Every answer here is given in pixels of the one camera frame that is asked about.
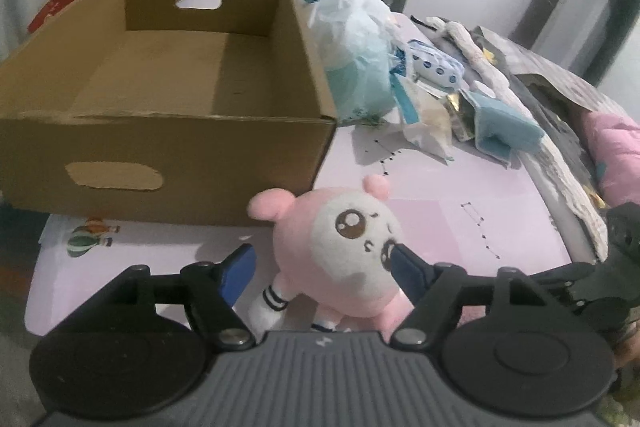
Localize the pink plush doll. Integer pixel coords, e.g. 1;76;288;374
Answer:
247;174;412;339

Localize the clear blue snack bag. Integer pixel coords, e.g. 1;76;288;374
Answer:
390;75;454;162

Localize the light blue checked towel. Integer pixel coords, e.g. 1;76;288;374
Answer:
462;91;544;166

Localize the blue white tissue pack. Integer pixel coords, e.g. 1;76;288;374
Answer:
408;39;465;90

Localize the pink pillow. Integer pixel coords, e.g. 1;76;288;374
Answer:
582;112;640;207

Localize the white rolled blanket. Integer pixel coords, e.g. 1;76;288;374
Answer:
424;16;616;258

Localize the gold foil box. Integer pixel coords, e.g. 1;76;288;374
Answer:
444;92;475;142

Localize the grey patterned quilt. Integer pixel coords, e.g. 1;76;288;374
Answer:
409;13;640;258

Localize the brown cardboard box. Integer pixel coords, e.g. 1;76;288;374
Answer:
1;0;336;227

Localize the white plastic jar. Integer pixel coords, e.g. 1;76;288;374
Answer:
470;81;497;98

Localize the white blue plastic bag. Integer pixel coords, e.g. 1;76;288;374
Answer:
305;0;395;124

